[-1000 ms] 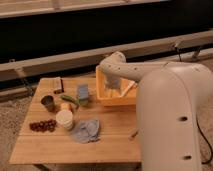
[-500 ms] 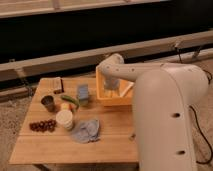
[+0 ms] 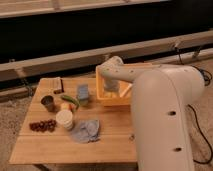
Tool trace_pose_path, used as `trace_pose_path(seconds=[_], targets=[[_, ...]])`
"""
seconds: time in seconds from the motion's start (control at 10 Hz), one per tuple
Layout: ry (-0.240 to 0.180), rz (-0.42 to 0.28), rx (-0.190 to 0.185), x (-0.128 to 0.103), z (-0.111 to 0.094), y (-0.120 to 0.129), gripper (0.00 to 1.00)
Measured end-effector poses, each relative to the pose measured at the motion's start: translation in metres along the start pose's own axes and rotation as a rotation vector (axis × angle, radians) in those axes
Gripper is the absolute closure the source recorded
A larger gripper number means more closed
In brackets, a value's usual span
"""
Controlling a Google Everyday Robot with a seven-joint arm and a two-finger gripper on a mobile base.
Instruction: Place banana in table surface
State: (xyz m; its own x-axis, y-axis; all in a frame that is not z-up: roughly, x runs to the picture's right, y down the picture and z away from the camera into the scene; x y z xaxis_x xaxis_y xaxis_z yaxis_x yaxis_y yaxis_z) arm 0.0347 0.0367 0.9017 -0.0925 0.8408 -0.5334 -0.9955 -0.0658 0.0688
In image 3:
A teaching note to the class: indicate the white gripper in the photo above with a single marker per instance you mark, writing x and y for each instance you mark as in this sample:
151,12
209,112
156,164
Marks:
111,85

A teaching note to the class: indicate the metal fork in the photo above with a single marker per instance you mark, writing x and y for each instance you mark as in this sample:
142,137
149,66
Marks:
132,137

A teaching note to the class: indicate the dark metal cup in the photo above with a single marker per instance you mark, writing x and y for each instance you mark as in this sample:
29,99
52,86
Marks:
48,103

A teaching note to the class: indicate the blue crumpled cloth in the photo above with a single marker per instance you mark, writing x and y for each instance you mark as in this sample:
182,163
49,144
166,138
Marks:
86,131

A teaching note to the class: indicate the bunch of red grapes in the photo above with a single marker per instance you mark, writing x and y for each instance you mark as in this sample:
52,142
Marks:
44,125

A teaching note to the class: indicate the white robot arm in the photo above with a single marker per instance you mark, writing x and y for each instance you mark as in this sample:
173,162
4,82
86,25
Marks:
159,96

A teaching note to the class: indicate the green chili pepper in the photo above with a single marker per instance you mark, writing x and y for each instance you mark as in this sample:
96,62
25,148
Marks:
70,99

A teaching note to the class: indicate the yellow lemon toy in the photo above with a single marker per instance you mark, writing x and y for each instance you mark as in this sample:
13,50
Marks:
66,106

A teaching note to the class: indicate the brown chocolate bar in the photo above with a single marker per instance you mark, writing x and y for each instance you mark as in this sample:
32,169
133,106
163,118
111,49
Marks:
57,85

